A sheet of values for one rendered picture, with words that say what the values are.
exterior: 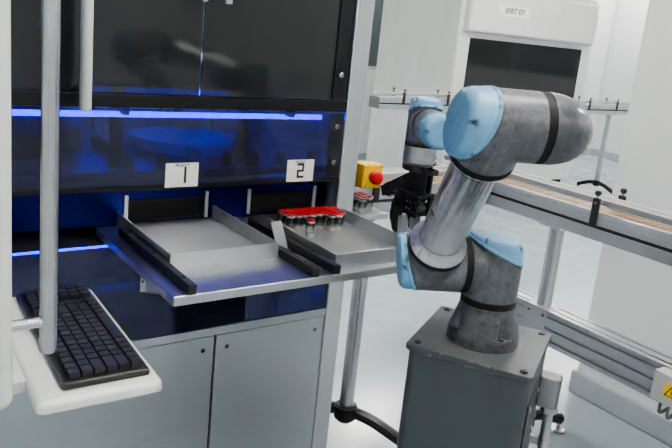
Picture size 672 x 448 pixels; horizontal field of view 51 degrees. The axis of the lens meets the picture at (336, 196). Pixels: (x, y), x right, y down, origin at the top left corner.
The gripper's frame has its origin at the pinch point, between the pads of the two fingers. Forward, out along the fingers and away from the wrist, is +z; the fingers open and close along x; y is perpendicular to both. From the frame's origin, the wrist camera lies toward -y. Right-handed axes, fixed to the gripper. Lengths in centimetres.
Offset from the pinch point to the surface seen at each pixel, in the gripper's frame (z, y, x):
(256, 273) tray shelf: 3.7, -2.5, -37.7
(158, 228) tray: 4, -38, -45
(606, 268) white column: 35, -34, 144
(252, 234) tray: 1.8, -21.8, -28.4
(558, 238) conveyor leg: 12, -19, 87
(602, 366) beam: 47, 7, 86
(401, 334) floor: 93, -113, 111
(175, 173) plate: -10, -36, -43
